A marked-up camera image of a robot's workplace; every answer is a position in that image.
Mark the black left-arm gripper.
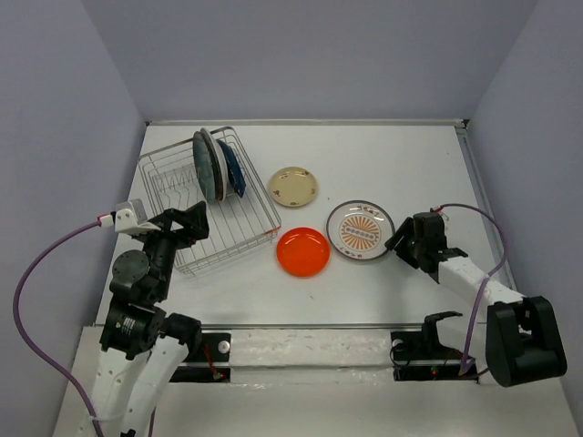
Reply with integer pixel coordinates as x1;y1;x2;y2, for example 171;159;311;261
136;198;210;298

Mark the white sunburst pattern plate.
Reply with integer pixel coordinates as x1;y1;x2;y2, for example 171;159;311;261
325;200;395;261

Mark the teal speckled round plate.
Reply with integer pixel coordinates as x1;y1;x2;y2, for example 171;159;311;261
192;131;220;202

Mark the dark blue leaf plate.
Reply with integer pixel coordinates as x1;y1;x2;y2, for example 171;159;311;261
217;139;246;198

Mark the orange round plate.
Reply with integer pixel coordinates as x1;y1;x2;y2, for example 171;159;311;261
276;227;331;278

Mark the cream round plate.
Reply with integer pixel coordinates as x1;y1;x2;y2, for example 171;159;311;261
268;167;319;208

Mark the red teal floral plate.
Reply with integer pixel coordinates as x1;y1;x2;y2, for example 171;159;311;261
200;127;229;201

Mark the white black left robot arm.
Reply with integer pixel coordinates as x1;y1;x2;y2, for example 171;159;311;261
77;200;210;436

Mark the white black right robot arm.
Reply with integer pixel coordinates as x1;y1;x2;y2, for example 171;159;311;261
384;205;568;388

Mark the metal wire dish rack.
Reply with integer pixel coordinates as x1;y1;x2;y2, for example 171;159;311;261
136;126;282;278

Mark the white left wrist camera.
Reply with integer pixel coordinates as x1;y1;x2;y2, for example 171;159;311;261
97;198;160;236

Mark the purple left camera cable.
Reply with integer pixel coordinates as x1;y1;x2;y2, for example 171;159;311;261
12;218;159;437

